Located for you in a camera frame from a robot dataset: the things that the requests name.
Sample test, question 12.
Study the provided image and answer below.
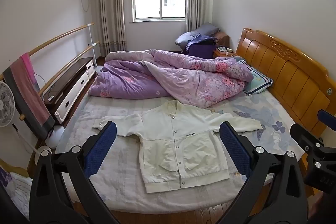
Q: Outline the teal striped-edge pillow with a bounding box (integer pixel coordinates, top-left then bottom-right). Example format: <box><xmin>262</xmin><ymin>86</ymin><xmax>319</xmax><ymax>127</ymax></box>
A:
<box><xmin>243</xmin><ymin>67</ymin><xmax>273</xmax><ymax>96</ymax></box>

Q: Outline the floral leaf bed sheet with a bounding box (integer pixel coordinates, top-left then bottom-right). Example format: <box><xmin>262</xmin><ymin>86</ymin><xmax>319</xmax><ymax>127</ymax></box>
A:
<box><xmin>55</xmin><ymin>90</ymin><xmax>300</xmax><ymax>214</ymax></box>

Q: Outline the dark-topped white tv cabinet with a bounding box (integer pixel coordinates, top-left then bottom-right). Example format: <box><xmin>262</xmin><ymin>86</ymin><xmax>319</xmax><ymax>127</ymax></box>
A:
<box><xmin>43</xmin><ymin>57</ymin><xmax>95</xmax><ymax>124</ymax></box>

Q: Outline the white barre post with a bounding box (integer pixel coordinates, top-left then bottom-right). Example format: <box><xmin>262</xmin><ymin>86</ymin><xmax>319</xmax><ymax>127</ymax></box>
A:
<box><xmin>88</xmin><ymin>23</ymin><xmax>100</xmax><ymax>75</ymax></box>

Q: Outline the grey and dusty-pink towel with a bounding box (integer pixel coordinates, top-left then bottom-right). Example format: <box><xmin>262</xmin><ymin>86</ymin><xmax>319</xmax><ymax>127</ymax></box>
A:
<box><xmin>3</xmin><ymin>63</ymin><xmax>55</xmax><ymax>139</ymax></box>

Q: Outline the white standing fan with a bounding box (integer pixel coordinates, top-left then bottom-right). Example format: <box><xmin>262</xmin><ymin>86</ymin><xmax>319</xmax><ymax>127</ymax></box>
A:
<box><xmin>0</xmin><ymin>82</ymin><xmax>36</xmax><ymax>152</ymax></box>

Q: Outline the wooden barre rail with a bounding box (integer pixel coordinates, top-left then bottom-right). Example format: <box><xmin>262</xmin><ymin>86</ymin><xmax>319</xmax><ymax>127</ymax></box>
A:
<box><xmin>20</xmin><ymin>42</ymin><xmax>100</xmax><ymax>121</ymax></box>
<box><xmin>0</xmin><ymin>23</ymin><xmax>95</xmax><ymax>81</ymax></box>

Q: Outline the wooden bed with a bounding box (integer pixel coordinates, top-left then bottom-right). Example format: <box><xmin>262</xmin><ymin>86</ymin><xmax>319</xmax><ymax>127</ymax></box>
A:
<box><xmin>54</xmin><ymin>28</ymin><xmax>331</xmax><ymax>214</ymax></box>

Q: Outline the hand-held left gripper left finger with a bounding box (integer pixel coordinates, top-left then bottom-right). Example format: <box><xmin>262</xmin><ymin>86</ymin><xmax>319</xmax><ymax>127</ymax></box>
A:
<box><xmin>29</xmin><ymin>121</ymin><xmax>117</xmax><ymax>224</ymax></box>

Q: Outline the blue cloth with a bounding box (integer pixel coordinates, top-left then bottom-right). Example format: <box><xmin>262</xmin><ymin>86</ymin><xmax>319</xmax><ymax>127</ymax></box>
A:
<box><xmin>185</xmin><ymin>34</ymin><xmax>218</xmax><ymax>51</ymax></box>

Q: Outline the purple floral quilt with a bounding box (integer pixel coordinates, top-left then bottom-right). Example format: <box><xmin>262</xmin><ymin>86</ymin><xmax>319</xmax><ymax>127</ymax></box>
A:
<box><xmin>88</xmin><ymin>49</ymin><xmax>253</xmax><ymax>109</ymax></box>

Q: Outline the wooden nightstand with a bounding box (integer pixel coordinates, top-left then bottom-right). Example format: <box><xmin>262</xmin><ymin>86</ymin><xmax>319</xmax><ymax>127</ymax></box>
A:
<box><xmin>213</xmin><ymin>47</ymin><xmax>237</xmax><ymax>59</ymax></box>

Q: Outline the white round base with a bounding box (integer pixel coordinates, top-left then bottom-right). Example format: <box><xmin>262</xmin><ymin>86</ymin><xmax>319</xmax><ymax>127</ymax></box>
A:
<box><xmin>47</xmin><ymin>126</ymin><xmax>65</xmax><ymax>149</ymax></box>

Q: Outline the black cable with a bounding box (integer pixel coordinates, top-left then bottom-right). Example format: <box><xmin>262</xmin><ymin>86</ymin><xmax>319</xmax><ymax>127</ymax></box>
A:
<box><xmin>34</xmin><ymin>73</ymin><xmax>53</xmax><ymax>98</ymax></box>

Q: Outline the white purple cloth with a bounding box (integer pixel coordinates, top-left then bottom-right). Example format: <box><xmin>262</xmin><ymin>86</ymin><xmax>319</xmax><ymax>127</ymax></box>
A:
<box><xmin>0</xmin><ymin>166</ymin><xmax>33</xmax><ymax>219</ymax></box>

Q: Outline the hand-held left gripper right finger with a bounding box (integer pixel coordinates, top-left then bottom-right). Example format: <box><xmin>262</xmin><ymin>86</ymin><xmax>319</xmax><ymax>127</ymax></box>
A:
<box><xmin>219</xmin><ymin>121</ymin><xmax>307</xmax><ymax>224</ymax></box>

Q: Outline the light blue bedding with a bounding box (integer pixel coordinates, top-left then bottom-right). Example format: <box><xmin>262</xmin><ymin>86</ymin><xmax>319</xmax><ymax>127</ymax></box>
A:
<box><xmin>175</xmin><ymin>32</ymin><xmax>200</xmax><ymax>51</ymax></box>

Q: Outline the bright pink towel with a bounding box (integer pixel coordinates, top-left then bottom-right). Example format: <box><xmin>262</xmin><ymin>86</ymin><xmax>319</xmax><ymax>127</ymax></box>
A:
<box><xmin>20</xmin><ymin>53</ymin><xmax>40</xmax><ymax>94</ymax></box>

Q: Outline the grey pillow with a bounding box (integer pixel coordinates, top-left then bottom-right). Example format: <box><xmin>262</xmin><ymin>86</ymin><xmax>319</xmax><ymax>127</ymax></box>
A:
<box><xmin>196</xmin><ymin>23</ymin><xmax>221</xmax><ymax>37</ymax></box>

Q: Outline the brown chair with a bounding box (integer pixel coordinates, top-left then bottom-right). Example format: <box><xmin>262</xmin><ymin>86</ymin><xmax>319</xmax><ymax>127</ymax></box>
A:
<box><xmin>214</xmin><ymin>32</ymin><xmax>230</xmax><ymax>48</ymax></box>

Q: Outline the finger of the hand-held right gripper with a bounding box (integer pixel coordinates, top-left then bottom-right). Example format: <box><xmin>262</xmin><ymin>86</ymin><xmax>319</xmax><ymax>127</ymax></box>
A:
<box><xmin>317</xmin><ymin>110</ymin><xmax>336</xmax><ymax>132</ymax></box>
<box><xmin>290</xmin><ymin>123</ymin><xmax>325</xmax><ymax>154</ymax></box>

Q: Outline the white snap-button jacket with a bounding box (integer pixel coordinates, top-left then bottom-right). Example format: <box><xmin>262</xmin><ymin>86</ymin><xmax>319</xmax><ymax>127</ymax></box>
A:
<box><xmin>92</xmin><ymin>100</ymin><xmax>264</xmax><ymax>193</ymax></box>

